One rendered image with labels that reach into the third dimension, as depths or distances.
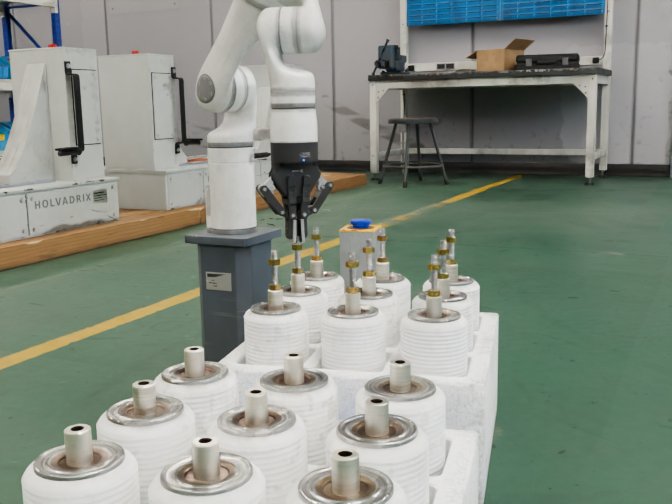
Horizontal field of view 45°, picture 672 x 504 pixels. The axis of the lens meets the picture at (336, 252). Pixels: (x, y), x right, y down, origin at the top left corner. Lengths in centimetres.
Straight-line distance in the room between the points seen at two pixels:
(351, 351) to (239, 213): 55
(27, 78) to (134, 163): 68
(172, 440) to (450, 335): 47
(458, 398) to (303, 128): 47
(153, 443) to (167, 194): 312
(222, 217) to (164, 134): 236
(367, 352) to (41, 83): 259
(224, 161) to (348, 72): 538
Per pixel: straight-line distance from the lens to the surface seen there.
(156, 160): 392
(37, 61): 361
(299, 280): 132
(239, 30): 155
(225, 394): 92
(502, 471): 130
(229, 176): 161
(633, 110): 635
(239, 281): 162
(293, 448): 78
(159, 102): 394
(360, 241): 155
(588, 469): 133
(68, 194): 340
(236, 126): 163
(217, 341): 167
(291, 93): 126
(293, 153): 126
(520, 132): 648
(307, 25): 127
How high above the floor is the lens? 55
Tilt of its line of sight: 10 degrees down
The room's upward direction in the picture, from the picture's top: 1 degrees counter-clockwise
